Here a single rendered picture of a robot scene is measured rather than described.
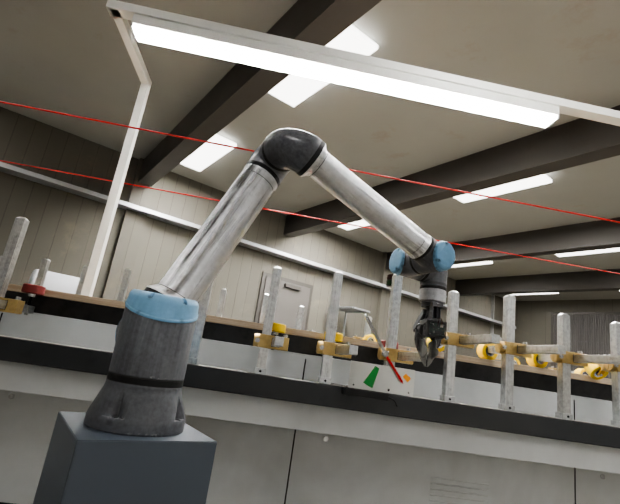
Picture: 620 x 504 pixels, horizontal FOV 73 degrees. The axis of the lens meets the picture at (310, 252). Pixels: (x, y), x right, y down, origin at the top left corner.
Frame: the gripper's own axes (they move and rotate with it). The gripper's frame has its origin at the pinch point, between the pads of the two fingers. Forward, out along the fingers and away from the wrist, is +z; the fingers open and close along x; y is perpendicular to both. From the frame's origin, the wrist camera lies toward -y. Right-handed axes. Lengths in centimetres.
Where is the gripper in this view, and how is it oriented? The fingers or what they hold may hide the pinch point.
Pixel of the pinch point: (425, 362)
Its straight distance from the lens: 151.0
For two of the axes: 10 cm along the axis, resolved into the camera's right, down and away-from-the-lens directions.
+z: -1.5, 9.5, -2.8
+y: 1.2, -2.6, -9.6
